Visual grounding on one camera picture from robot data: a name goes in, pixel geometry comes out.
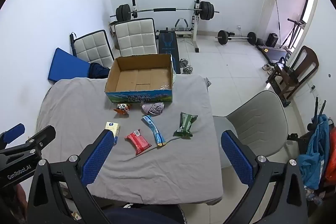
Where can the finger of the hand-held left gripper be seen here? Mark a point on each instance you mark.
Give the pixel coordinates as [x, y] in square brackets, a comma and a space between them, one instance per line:
[42, 136]
[14, 132]

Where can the long barbell with black plates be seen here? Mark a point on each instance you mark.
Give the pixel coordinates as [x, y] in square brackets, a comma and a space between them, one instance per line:
[123, 12]

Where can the black folding stand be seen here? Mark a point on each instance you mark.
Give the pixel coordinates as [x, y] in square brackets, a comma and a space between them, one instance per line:
[316, 113]

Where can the orange bag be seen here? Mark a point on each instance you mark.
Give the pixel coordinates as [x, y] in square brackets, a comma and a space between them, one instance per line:
[331, 158]

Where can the dark wooden chair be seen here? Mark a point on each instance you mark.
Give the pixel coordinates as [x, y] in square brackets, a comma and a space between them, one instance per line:
[305, 66]

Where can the panda print snack packet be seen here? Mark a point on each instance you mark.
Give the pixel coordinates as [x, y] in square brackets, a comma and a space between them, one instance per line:
[122, 108]

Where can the green snack packet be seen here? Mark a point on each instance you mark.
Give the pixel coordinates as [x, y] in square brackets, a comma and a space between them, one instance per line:
[185, 125]

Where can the long blue snack packet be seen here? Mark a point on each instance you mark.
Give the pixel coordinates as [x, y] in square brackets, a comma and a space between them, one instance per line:
[155, 132]

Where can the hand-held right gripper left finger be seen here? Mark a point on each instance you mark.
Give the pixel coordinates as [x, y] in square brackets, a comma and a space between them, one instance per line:
[98, 158]

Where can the grey table cloth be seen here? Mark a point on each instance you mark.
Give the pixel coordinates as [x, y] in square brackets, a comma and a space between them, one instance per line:
[78, 103]

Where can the purple cloth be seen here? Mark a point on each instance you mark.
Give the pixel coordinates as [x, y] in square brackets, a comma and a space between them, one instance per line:
[153, 108]

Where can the large white padded chair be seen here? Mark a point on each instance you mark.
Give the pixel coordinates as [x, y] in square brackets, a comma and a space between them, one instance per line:
[136, 37]

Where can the blue foam mat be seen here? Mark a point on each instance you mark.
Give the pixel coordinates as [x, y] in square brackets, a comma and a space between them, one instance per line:
[67, 66]

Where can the white bench press rack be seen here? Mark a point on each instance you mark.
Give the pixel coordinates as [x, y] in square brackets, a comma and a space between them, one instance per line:
[196, 27]

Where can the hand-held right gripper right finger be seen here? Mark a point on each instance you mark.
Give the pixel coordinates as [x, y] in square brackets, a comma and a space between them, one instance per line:
[237, 161]

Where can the pair of light shoes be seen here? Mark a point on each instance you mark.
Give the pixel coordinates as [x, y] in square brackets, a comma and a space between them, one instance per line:
[268, 67]

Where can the red snack packet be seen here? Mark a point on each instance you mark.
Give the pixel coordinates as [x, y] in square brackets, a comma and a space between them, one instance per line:
[137, 142]

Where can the black exercise machine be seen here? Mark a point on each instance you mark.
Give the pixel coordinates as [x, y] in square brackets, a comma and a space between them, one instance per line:
[295, 29]

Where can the black blue weight bench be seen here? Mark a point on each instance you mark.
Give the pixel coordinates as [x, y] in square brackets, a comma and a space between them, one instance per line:
[168, 43]

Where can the black treadmill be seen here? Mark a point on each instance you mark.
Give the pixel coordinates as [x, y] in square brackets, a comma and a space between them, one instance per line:
[274, 53]

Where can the grey office chair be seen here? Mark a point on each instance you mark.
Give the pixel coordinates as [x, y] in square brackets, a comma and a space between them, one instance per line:
[260, 121]

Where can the thin black bar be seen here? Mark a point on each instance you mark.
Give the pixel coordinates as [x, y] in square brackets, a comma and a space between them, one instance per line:
[278, 19]

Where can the cardboard box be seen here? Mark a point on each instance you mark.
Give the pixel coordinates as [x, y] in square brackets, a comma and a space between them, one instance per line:
[143, 77]

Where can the short barbell with black plates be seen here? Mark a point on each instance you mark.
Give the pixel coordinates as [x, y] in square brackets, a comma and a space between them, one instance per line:
[223, 37]

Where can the black speaker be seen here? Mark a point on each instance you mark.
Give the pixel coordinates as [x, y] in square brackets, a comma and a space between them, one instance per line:
[272, 40]

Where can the black blue stick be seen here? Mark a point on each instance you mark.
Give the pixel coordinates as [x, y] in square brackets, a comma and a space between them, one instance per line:
[72, 44]

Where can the small white padded chair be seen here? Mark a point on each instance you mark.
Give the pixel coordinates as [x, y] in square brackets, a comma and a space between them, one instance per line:
[92, 48]

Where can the chrome dumbbell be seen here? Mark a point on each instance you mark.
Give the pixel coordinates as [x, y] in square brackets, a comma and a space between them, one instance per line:
[184, 61]
[187, 69]

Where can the dark blue jacket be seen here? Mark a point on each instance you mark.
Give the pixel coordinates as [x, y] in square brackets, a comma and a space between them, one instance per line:
[98, 71]

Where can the person's dark pants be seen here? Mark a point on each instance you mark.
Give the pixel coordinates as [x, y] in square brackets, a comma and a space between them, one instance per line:
[144, 214]

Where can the yellow bear carton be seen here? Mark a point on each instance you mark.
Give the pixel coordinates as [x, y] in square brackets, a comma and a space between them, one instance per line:
[113, 132]

